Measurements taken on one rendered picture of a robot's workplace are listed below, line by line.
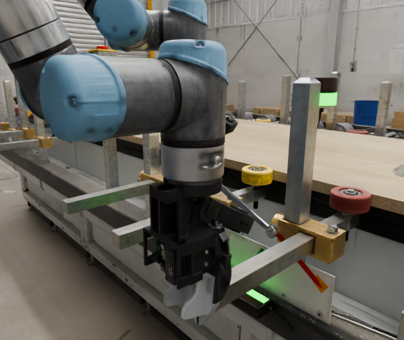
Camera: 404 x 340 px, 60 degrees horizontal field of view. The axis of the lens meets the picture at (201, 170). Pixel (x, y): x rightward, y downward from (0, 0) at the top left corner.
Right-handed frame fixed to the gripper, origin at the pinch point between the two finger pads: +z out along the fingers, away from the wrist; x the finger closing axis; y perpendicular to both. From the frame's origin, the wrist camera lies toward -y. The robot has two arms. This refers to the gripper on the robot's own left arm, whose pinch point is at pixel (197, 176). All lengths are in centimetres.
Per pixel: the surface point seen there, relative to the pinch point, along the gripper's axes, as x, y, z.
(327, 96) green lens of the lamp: -2.6, -25.0, -17.6
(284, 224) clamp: 1.5, -19.9, 6.5
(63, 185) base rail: -36, 87, 26
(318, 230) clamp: 2.5, -26.3, 6.0
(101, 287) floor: -60, 94, 93
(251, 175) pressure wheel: -16.4, -6.3, 3.3
